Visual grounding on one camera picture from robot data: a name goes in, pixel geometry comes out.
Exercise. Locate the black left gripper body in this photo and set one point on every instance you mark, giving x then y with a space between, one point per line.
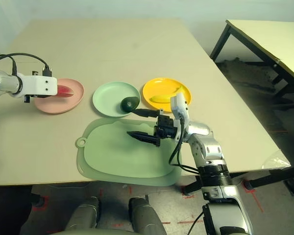
27 99

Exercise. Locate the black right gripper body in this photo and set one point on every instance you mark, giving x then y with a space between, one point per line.
165 127

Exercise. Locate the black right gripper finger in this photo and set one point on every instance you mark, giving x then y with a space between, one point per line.
147 112
144 137

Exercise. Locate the dark green toy avocado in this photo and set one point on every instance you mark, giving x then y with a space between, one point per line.
128 104

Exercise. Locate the yellow toy banana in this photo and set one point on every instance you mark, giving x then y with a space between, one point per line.
164 98

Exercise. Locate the red watermelon slice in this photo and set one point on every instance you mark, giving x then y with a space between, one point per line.
65 90

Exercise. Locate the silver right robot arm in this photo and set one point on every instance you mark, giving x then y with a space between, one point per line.
210 149

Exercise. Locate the yellow plastic plate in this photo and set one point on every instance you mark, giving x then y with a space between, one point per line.
161 85

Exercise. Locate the green silicone cutting board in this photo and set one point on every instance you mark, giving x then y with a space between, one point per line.
117 156

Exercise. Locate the pink plastic plate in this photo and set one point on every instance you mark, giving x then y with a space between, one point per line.
63 105

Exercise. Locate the mint green plastic plate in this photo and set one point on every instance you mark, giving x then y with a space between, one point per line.
107 98

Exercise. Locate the grey robot right leg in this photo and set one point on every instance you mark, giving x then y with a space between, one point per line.
145 215

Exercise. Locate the grey robot torso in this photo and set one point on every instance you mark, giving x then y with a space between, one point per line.
88 232

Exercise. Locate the black wheeled stand base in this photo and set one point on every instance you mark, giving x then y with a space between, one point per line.
7 210

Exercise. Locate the clear plastic bag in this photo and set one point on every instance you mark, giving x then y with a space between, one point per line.
275 161

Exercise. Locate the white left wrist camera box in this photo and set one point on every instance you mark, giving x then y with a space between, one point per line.
39 85

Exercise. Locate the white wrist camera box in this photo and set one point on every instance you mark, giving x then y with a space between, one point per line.
180 106
39 85

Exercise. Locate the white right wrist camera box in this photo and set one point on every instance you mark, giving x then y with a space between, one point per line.
180 106

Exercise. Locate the black main table leg frame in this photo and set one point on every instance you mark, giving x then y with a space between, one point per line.
279 175

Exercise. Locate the side table with black frame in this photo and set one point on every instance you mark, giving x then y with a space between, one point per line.
272 36

